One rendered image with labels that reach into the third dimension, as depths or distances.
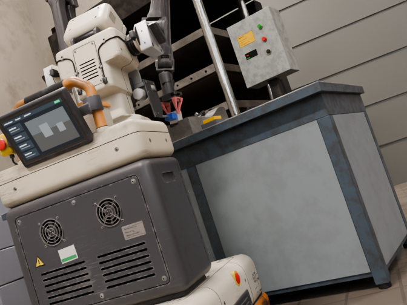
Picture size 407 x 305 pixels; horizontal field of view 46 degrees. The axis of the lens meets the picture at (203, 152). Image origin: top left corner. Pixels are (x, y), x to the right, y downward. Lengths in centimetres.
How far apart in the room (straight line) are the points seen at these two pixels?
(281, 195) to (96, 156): 84
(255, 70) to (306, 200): 123
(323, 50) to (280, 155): 372
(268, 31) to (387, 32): 280
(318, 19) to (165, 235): 454
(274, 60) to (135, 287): 184
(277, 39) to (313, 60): 268
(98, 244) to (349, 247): 95
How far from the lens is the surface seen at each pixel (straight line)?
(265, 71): 294
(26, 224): 161
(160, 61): 227
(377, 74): 553
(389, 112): 550
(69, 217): 151
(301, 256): 201
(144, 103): 333
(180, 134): 219
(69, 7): 240
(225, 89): 291
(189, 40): 318
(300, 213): 196
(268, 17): 297
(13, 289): 387
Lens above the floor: 53
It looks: 5 degrees up
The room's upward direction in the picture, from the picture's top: 18 degrees counter-clockwise
